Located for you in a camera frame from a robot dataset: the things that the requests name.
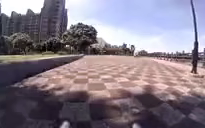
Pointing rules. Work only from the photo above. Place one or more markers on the checkered paved path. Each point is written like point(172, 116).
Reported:
point(116, 86)

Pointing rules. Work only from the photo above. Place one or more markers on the row of trees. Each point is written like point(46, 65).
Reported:
point(70, 38)

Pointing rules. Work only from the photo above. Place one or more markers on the robot's own part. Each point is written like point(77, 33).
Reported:
point(136, 125)
point(64, 124)

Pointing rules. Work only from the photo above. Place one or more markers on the tall grey buildings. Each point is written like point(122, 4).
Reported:
point(43, 23)

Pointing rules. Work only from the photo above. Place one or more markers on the railing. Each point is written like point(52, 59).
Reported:
point(180, 56)

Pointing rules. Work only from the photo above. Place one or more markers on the grass strip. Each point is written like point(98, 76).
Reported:
point(20, 57)

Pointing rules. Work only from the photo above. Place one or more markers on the low grey kerb wall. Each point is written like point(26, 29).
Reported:
point(23, 70)

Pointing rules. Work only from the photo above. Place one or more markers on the dark lamp post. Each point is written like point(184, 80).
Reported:
point(194, 50)

